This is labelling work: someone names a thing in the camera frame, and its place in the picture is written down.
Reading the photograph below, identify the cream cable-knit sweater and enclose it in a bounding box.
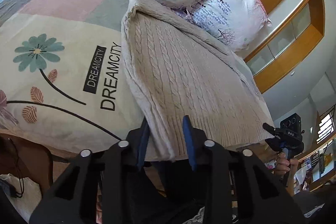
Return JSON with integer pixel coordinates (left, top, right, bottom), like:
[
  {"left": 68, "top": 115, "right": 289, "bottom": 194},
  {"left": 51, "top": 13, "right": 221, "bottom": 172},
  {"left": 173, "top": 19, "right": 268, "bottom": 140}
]
[{"left": 121, "top": 0, "right": 272, "bottom": 161}]

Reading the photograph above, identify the person's right hand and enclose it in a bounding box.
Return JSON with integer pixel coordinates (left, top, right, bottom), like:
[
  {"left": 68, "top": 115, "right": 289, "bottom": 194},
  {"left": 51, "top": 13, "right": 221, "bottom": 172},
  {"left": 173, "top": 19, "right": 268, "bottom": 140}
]
[{"left": 274, "top": 152, "right": 298, "bottom": 177}]

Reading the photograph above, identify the staircase with railing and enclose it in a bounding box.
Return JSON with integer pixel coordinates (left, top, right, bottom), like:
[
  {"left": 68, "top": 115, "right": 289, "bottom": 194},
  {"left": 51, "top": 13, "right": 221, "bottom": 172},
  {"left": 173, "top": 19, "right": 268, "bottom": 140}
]
[{"left": 316, "top": 105, "right": 335, "bottom": 144}]

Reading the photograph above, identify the wooden bookshelf with items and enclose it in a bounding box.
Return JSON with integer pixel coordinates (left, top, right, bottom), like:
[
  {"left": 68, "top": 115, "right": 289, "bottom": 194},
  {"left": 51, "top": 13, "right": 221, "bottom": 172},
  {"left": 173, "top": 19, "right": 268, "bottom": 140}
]
[{"left": 294, "top": 131, "right": 335, "bottom": 193}]

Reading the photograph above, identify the floral patchwork duvet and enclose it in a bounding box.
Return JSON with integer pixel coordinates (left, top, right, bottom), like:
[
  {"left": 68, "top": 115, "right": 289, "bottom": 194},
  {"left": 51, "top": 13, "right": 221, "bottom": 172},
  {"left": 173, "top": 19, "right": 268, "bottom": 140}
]
[{"left": 1, "top": 0, "right": 144, "bottom": 153}]

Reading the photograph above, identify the white blue-patterned pillow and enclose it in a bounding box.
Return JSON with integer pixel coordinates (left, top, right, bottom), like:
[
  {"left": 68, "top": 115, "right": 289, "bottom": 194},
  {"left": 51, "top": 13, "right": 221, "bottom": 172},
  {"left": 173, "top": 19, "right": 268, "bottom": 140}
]
[{"left": 186, "top": 0, "right": 272, "bottom": 52}]

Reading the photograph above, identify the wooden wall shelf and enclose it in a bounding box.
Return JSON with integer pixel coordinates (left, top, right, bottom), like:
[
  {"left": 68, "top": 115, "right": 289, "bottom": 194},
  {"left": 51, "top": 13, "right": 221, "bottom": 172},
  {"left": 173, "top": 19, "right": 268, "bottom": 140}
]
[{"left": 244, "top": 0, "right": 325, "bottom": 93}]

